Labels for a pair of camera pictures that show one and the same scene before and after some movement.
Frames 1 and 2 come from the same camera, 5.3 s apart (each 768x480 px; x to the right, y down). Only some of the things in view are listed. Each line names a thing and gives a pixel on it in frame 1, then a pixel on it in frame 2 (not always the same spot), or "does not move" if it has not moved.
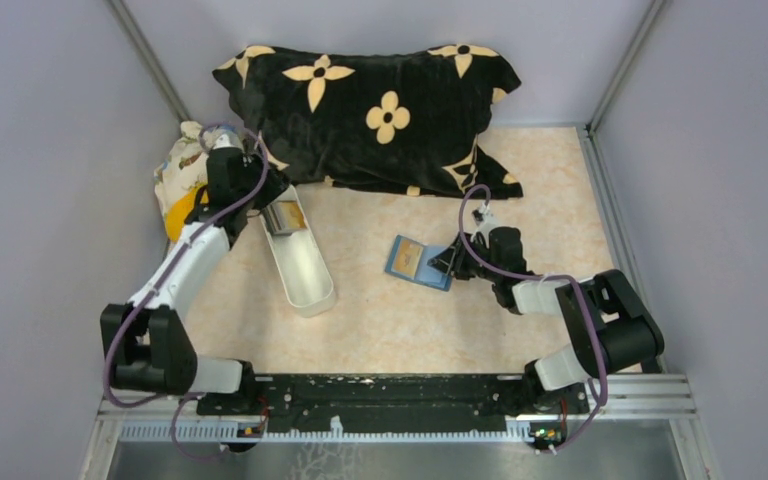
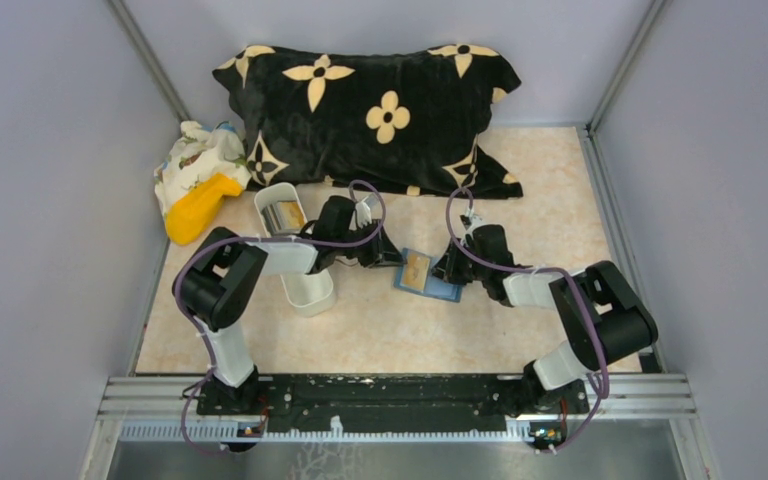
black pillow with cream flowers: x=403 y=122 does not move
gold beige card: x=291 y=215 does not move
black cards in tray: x=276 y=219 does not move
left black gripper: x=263 y=198 to x=376 y=245
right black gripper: x=462 y=254 does not move
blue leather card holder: x=408 y=259 to x=436 y=286
